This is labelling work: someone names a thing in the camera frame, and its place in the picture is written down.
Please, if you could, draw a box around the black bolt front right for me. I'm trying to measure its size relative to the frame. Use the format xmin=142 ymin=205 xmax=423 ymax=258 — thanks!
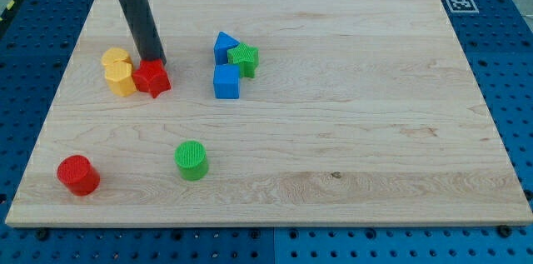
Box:
xmin=496 ymin=225 xmax=512 ymax=238

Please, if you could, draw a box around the yellow hexagon block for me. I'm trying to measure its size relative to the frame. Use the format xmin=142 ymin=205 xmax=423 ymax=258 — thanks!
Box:
xmin=104 ymin=62 xmax=137 ymax=97

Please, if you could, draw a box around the blue triangular prism block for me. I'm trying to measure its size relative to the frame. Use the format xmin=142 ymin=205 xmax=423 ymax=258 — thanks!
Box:
xmin=213 ymin=32 xmax=240 ymax=65

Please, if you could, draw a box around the green cylinder block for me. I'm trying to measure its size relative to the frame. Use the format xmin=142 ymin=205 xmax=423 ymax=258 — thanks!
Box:
xmin=174 ymin=141 xmax=209 ymax=181

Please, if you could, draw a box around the blue cube block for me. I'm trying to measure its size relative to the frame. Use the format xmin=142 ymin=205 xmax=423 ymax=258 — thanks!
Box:
xmin=213 ymin=64 xmax=240 ymax=99

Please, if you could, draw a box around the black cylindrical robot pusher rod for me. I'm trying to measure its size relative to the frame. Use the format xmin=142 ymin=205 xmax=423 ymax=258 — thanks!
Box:
xmin=118 ymin=0 xmax=167 ymax=64

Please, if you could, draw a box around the green star block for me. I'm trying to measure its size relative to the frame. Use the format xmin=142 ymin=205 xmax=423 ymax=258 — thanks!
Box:
xmin=227 ymin=42 xmax=259 ymax=78

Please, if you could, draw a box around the white fiducial marker tag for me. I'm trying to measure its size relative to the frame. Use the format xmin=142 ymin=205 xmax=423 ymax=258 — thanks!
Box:
xmin=445 ymin=0 xmax=479 ymax=13

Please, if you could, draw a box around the black bolt front left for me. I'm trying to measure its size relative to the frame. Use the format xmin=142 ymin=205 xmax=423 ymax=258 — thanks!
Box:
xmin=35 ymin=228 xmax=49 ymax=242

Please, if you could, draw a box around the red star block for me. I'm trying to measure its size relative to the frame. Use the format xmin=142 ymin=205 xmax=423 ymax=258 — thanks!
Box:
xmin=132 ymin=59 xmax=172 ymax=98

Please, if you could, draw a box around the light wooden board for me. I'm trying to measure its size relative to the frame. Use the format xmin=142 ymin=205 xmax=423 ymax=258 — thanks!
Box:
xmin=6 ymin=0 xmax=532 ymax=228

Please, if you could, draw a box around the yellow cylinder block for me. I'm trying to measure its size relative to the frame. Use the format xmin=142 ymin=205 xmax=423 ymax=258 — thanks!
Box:
xmin=101 ymin=47 xmax=132 ymax=67

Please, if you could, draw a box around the red cylinder block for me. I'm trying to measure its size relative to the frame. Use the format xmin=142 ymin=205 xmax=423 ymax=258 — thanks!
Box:
xmin=57 ymin=155 xmax=101 ymax=196

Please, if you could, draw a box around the black bolt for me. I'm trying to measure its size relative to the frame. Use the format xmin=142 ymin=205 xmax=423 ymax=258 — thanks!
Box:
xmin=496 ymin=225 xmax=512 ymax=238
xmin=35 ymin=228 xmax=49 ymax=242

